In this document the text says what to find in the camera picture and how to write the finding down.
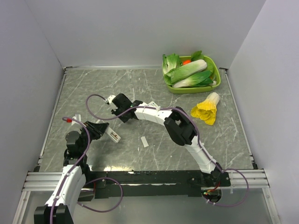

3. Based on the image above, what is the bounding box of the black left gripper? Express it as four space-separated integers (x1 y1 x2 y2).
79 120 108 153

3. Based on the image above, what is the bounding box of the plain white remote control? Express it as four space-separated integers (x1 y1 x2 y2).
96 120 121 143

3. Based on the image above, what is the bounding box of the white battery cover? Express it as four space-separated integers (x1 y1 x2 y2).
141 136 149 147

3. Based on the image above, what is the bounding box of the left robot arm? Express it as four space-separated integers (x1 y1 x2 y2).
34 121 109 224

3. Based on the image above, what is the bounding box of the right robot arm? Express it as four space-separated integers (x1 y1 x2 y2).
107 93 222 186

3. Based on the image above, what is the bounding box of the white remote with buttons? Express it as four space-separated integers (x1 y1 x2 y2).
148 101 160 108

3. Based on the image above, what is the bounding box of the large green toy cabbage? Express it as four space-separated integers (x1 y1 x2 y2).
171 59 207 84

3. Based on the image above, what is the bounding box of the green toy lettuce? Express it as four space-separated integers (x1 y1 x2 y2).
162 54 182 75

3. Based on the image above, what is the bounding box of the orange toy carrot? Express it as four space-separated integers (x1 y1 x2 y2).
183 60 191 65

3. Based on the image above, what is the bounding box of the green toy bok choy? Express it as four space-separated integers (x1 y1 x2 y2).
172 70 214 88

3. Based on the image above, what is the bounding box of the yellow toy cabbage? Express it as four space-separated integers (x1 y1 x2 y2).
191 92 220 126

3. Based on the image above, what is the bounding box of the black base bar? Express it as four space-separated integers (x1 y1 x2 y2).
86 170 231 199

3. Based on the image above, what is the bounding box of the green plastic basket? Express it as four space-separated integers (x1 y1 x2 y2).
164 51 221 94

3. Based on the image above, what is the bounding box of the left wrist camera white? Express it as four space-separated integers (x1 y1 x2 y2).
66 114 81 125

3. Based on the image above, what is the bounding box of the aluminium frame rail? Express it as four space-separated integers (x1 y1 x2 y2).
22 169 270 192

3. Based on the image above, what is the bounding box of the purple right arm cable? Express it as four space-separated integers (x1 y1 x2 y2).
85 94 250 207

